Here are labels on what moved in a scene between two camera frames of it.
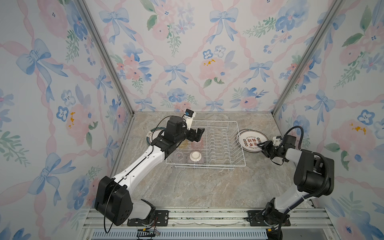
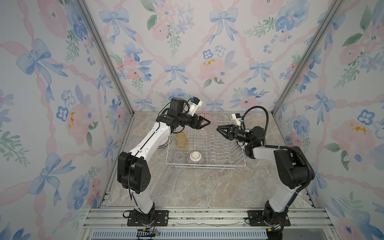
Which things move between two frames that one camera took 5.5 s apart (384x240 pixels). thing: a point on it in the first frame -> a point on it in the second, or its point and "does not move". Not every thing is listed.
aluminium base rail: [318, 224] does not move
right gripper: [266, 146] -> [235, 132]
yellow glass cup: [184, 144] does not move
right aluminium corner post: [335, 7] does not move
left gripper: [198, 134] -> [199, 122]
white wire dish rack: [220, 147] does not move
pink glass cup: [198, 145] -> [213, 122]
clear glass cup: [178, 155] does not move
